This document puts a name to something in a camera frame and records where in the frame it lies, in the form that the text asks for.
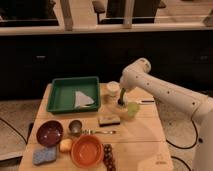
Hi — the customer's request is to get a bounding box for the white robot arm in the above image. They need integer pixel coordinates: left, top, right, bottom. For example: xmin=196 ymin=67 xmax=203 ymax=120
xmin=120 ymin=58 xmax=213 ymax=171

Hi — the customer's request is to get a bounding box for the white paper cup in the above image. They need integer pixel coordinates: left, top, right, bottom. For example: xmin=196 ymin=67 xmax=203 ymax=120
xmin=106 ymin=81 xmax=120 ymax=98

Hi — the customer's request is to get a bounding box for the light green plastic cup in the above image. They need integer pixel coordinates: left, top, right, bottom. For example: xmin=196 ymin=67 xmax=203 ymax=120
xmin=127 ymin=102 xmax=140 ymax=117

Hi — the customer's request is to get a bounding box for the small metal cup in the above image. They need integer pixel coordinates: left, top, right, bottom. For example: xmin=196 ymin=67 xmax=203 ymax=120
xmin=69 ymin=120 xmax=82 ymax=135

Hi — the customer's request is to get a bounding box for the green plastic tray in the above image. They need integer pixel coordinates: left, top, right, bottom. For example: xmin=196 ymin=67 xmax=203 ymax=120
xmin=46 ymin=76 xmax=101 ymax=114

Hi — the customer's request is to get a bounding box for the white folded paper napkin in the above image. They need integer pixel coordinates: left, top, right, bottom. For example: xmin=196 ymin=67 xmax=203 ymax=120
xmin=75 ymin=91 xmax=94 ymax=108

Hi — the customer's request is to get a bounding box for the yellow black sponge block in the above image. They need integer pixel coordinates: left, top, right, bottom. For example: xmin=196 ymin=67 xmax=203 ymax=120
xmin=98 ymin=115 xmax=120 ymax=127

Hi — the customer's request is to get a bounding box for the black white marker pen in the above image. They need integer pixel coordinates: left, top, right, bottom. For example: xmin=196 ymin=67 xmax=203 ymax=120
xmin=140 ymin=100 xmax=155 ymax=104

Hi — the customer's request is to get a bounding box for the metal spoon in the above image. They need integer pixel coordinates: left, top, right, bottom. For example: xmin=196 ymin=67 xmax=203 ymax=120
xmin=82 ymin=129 xmax=116 ymax=135

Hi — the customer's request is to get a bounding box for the orange bowl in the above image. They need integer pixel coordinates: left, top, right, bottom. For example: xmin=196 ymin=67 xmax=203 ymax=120
xmin=70 ymin=135 xmax=104 ymax=169

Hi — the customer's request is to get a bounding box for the dark grape bunch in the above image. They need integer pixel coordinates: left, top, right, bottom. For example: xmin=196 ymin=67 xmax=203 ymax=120
xmin=103 ymin=144 xmax=116 ymax=171

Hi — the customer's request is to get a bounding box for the yellow lemon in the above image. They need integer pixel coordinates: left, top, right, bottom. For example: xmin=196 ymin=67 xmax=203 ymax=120
xmin=59 ymin=139 xmax=72 ymax=153

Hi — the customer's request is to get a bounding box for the dark purple bowl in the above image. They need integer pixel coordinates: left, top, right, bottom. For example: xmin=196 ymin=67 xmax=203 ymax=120
xmin=36 ymin=120 xmax=63 ymax=147

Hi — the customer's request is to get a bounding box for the blue sponge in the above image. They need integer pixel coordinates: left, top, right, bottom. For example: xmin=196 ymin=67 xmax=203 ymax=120
xmin=32 ymin=147 xmax=57 ymax=165

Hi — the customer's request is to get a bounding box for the black floor cable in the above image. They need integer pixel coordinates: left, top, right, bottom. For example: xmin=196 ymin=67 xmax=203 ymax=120
xmin=165 ymin=117 xmax=199 ymax=171

